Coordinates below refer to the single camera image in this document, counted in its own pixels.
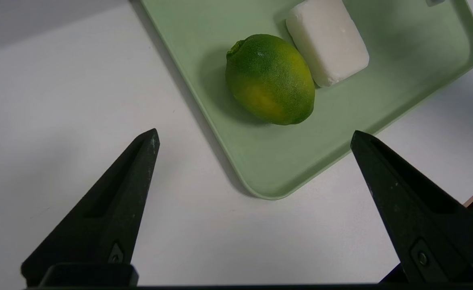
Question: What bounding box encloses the white soap bar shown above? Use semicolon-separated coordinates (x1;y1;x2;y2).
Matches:
286;0;370;88

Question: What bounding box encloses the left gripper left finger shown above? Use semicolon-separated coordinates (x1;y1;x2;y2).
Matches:
21;128;160;287

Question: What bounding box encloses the green lime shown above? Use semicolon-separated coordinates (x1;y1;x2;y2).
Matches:
225;34;315;126

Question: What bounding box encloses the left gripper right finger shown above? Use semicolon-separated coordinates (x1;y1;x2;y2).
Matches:
350;130;473;282

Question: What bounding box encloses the light green plastic tray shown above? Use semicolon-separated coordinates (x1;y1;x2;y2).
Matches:
140;0;473;200

